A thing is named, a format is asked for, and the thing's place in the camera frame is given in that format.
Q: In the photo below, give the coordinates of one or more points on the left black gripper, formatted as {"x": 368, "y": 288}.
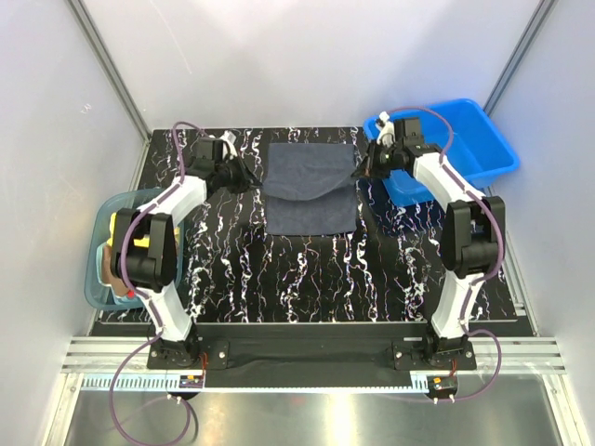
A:
{"x": 244, "y": 181}

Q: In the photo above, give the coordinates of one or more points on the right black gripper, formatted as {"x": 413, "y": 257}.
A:
{"x": 371, "y": 170}

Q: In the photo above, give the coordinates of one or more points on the dark grey-blue towel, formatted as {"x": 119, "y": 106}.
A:
{"x": 309, "y": 189}

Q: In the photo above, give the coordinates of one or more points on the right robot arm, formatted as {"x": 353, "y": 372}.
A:
{"x": 472, "y": 247}

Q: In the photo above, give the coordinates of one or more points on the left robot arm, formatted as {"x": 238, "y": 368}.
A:
{"x": 144, "y": 249}

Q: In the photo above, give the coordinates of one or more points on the blue plastic bin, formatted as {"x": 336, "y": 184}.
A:
{"x": 479, "y": 152}

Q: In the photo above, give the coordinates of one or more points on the brown towel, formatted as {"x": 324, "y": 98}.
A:
{"x": 119, "y": 288}

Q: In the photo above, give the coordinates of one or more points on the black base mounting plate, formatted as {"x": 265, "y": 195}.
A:
{"x": 308, "y": 355}

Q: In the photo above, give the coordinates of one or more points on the clear teal plastic bin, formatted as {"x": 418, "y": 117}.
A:
{"x": 98, "y": 293}

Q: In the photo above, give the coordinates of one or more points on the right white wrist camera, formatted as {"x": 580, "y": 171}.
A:
{"x": 386, "y": 136}

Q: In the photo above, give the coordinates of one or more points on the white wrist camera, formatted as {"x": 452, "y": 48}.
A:
{"x": 228, "y": 144}
{"x": 386, "y": 136}

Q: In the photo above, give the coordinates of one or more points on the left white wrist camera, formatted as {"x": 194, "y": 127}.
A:
{"x": 228, "y": 144}

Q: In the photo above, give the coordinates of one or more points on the aluminium rail with cable duct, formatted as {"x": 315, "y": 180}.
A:
{"x": 121, "y": 363}

